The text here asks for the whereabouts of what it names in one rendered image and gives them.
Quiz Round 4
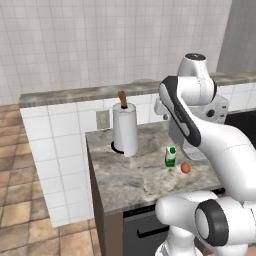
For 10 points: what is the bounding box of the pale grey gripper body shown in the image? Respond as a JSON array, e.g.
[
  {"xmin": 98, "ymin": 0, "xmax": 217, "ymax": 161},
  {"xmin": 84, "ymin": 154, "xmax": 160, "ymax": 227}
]
[{"xmin": 167, "ymin": 117, "xmax": 189, "ymax": 150}]

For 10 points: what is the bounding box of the green and white milk carton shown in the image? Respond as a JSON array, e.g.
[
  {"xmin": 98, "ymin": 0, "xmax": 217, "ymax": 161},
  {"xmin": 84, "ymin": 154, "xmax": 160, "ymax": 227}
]
[{"xmin": 164, "ymin": 145, "xmax": 178, "ymax": 169}]

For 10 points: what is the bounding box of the white sink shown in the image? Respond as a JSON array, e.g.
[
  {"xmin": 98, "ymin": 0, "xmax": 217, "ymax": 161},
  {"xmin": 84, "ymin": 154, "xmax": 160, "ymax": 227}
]
[{"xmin": 182, "ymin": 147, "xmax": 209, "ymax": 162}]

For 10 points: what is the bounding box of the brown egg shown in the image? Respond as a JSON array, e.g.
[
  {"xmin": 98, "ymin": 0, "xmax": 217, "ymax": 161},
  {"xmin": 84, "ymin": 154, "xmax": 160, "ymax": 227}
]
[{"xmin": 180, "ymin": 162, "xmax": 192, "ymax": 175}]

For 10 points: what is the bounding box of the white paper towel roll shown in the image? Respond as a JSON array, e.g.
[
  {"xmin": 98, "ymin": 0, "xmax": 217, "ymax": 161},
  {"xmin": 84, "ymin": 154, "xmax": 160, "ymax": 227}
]
[{"xmin": 112, "ymin": 101, "xmax": 140, "ymax": 158}]

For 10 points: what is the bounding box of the brown and black towel holder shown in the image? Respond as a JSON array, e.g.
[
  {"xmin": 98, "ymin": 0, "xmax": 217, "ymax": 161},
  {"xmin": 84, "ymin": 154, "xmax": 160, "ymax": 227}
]
[{"xmin": 110, "ymin": 90, "xmax": 130, "ymax": 155}]

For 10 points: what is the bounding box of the black appliance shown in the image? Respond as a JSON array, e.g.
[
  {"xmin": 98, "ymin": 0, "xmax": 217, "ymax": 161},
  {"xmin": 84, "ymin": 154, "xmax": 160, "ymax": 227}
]
[{"xmin": 225, "ymin": 109, "xmax": 256, "ymax": 150}]

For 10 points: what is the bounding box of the dark grey dishwasher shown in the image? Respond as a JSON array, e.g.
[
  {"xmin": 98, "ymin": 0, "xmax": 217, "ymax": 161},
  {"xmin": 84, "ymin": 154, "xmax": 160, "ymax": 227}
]
[{"xmin": 122, "ymin": 203, "xmax": 175, "ymax": 256}]

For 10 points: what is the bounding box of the brown counter cabinet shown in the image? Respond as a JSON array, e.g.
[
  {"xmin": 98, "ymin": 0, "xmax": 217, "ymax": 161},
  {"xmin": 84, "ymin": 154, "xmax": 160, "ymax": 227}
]
[{"xmin": 86, "ymin": 139, "xmax": 125, "ymax": 256}]

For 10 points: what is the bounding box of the grey wall socket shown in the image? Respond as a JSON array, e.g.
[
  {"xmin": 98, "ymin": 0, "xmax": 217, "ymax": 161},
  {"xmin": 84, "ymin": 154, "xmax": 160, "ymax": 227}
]
[{"xmin": 95, "ymin": 109, "xmax": 111, "ymax": 131}]

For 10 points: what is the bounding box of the black dishwasher handle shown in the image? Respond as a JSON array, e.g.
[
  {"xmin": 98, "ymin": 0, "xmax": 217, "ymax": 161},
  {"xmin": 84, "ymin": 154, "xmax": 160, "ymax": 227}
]
[{"xmin": 136, "ymin": 225, "xmax": 170, "ymax": 240}]

